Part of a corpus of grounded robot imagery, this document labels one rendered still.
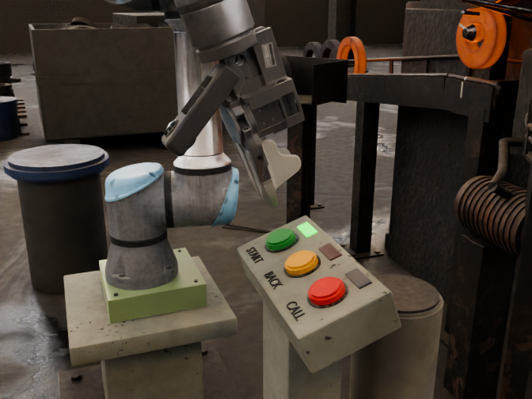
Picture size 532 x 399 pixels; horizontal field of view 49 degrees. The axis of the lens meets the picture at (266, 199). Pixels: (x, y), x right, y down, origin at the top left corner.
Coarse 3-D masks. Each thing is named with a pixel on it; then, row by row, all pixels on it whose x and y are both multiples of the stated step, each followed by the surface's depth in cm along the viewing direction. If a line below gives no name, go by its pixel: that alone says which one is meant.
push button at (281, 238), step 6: (270, 234) 77; (276, 234) 77; (282, 234) 76; (288, 234) 76; (294, 234) 76; (270, 240) 76; (276, 240) 76; (282, 240) 75; (288, 240) 75; (270, 246) 75; (276, 246) 75; (282, 246) 75
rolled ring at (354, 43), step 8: (344, 40) 214; (352, 40) 209; (360, 40) 209; (344, 48) 216; (352, 48) 209; (360, 48) 207; (336, 56) 222; (344, 56) 220; (360, 56) 206; (360, 64) 206; (360, 72) 208
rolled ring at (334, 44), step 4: (328, 40) 229; (332, 40) 227; (336, 40) 228; (324, 44) 233; (328, 44) 230; (332, 44) 226; (336, 44) 225; (324, 48) 233; (328, 48) 232; (332, 48) 226; (336, 48) 224; (320, 52) 237; (324, 52) 235; (328, 52) 235; (332, 52) 226; (336, 52) 223; (320, 56) 238; (324, 56) 236; (328, 56) 237
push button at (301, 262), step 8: (296, 256) 70; (304, 256) 70; (312, 256) 69; (288, 264) 69; (296, 264) 69; (304, 264) 68; (312, 264) 68; (288, 272) 69; (296, 272) 68; (304, 272) 68
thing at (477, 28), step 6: (474, 24) 144; (510, 24) 146; (462, 30) 145; (468, 30) 143; (474, 30) 143; (480, 30) 143; (510, 30) 146; (462, 36) 145; (468, 36) 144; (474, 36) 143; (480, 36) 144; (510, 36) 146
